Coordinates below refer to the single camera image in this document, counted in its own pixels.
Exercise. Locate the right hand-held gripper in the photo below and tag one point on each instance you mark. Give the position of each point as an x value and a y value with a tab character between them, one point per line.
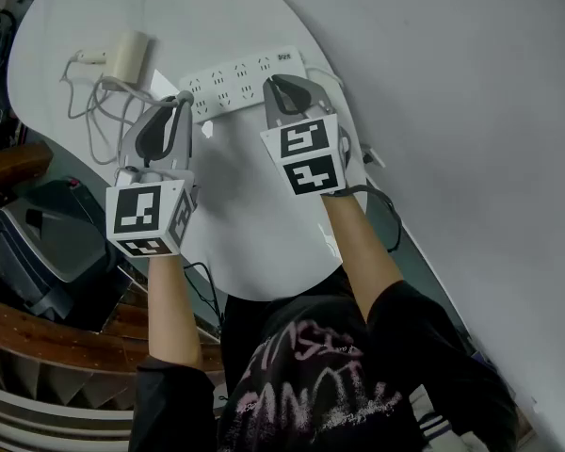
306	158

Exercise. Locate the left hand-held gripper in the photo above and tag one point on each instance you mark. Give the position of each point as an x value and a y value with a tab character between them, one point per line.
136	210

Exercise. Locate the black printer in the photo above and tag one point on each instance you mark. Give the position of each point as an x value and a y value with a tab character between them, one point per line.
37	243

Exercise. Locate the white power strip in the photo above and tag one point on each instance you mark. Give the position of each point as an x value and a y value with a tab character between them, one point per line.
235	83

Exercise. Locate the person's white striped sock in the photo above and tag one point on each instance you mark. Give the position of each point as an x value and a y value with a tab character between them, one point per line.
431	422

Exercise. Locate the person's black printed shirt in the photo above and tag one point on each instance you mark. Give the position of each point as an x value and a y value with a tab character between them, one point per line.
320	384

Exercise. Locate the person's left forearm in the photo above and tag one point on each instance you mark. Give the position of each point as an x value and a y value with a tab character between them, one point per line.
172	309

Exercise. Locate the person's right forearm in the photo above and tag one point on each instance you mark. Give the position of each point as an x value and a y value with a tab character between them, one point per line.
358	243

